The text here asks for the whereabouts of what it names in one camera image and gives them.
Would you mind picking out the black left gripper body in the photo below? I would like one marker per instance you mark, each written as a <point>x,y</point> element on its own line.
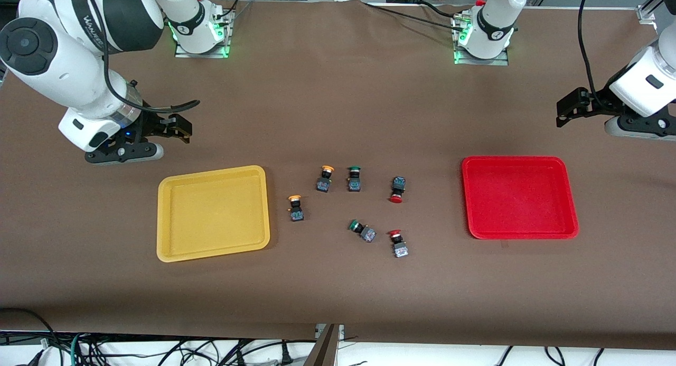
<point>593,105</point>

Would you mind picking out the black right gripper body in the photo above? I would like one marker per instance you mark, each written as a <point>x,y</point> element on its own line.
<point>149,127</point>

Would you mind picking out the yellow push button switch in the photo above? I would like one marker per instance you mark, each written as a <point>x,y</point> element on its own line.
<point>326,179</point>
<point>296,209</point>

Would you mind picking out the red push button switch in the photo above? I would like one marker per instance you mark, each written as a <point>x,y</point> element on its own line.
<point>400,245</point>
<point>397,188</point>

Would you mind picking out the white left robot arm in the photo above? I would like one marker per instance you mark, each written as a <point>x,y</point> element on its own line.
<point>496,17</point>

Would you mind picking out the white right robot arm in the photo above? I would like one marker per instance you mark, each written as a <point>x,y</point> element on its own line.
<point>53,54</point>

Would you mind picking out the yellow plastic tray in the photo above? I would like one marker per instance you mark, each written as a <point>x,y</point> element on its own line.
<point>211,215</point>

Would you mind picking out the red plastic tray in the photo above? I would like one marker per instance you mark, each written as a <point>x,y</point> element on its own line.
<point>520,197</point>

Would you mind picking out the large table cover sheet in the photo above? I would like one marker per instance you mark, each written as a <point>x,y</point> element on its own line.
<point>338,292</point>

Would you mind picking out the black power plug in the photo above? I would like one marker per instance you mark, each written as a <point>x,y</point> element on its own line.
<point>287,355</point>

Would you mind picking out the table leg profile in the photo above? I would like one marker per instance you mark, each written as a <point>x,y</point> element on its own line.
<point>327,347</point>

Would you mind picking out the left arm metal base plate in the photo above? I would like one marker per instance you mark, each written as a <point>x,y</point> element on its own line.
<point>483,61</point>

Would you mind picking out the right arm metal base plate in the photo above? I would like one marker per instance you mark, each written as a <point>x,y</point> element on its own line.
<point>224,33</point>

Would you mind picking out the aluminium frame corner post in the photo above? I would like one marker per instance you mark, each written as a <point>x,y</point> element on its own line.
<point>647,15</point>

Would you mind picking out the green push button switch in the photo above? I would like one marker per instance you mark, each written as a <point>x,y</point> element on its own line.
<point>354,180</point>
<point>363,232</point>

